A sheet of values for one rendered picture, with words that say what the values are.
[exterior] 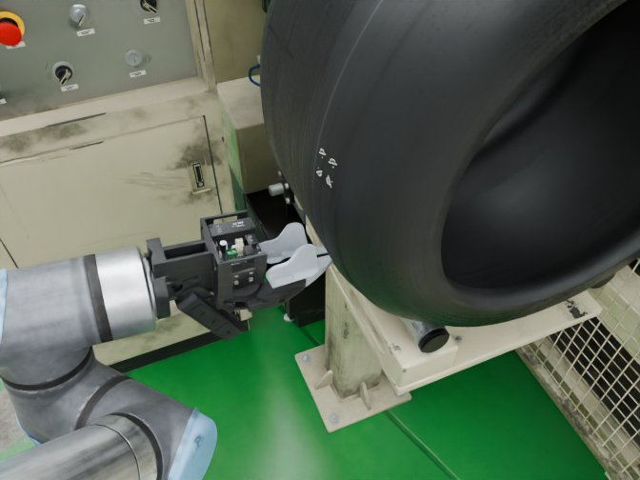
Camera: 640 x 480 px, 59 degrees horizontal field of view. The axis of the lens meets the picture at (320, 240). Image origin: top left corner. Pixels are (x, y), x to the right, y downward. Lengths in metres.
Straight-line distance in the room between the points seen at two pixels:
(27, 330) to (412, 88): 0.40
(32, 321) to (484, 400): 1.42
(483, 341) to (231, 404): 1.00
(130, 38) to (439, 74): 0.84
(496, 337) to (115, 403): 0.56
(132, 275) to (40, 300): 0.08
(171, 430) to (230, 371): 1.21
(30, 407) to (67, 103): 0.72
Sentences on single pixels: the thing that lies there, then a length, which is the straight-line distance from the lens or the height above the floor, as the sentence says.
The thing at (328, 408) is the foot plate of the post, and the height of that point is 0.01.
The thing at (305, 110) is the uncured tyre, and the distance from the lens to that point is 0.52.
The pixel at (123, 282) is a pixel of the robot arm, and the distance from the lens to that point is 0.57.
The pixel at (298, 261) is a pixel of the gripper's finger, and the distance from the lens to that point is 0.62.
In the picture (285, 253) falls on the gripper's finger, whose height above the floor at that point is 1.04.
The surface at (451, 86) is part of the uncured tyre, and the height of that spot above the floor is 1.32.
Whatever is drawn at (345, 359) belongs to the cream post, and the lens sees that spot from 1.51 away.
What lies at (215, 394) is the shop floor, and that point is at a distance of 1.76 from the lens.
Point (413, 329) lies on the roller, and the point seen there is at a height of 0.91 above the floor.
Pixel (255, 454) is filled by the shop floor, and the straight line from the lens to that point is 1.66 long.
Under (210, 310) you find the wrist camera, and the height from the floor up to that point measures 1.03.
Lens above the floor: 1.54
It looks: 47 degrees down
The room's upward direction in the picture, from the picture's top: straight up
